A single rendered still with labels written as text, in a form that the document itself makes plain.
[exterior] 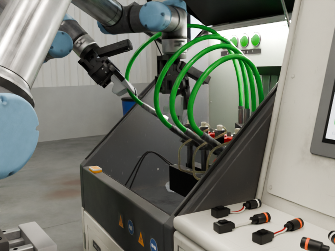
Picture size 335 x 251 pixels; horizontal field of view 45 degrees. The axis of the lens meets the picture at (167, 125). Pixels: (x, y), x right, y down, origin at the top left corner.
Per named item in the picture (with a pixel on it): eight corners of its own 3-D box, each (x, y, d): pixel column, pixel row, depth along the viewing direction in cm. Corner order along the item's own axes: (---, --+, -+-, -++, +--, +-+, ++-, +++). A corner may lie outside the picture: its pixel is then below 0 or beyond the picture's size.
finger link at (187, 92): (177, 108, 124) (177, 80, 122) (182, 108, 124) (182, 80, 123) (185, 110, 119) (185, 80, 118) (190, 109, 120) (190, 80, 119)
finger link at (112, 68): (124, 85, 130) (107, 66, 132) (128, 81, 130) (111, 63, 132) (119, 81, 126) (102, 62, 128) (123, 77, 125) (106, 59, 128)
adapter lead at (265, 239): (260, 246, 70) (260, 234, 70) (251, 241, 72) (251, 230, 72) (304, 229, 77) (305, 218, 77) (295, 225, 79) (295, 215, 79)
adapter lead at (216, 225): (219, 234, 75) (219, 223, 75) (213, 230, 77) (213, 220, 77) (271, 223, 80) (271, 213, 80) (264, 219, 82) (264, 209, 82)
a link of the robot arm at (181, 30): (154, 0, 116) (166, 4, 124) (155, 39, 118) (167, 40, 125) (180, -3, 113) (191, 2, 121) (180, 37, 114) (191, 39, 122)
